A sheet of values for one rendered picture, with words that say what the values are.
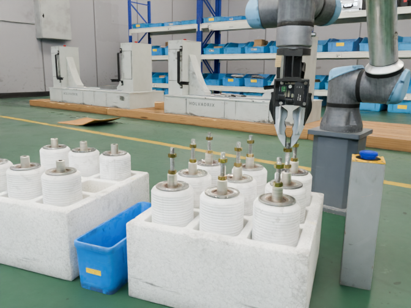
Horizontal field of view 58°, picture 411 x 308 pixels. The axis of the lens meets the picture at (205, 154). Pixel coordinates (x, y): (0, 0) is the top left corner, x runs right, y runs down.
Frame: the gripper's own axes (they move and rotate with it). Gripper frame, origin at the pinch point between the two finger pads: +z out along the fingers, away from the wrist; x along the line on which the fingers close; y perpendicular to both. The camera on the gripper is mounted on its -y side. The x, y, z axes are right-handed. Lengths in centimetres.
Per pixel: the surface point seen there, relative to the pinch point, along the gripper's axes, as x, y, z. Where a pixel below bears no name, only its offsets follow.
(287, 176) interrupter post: 0.4, 1.7, 8.1
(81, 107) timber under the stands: -252, -323, 29
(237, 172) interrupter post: -11.4, 0.2, 8.5
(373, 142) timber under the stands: 55, -189, 31
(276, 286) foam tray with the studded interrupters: -0.2, 20.2, 25.0
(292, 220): 1.8, 15.9, 13.0
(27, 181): -65, 7, 13
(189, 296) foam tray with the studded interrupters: -18.2, 17.8, 31.7
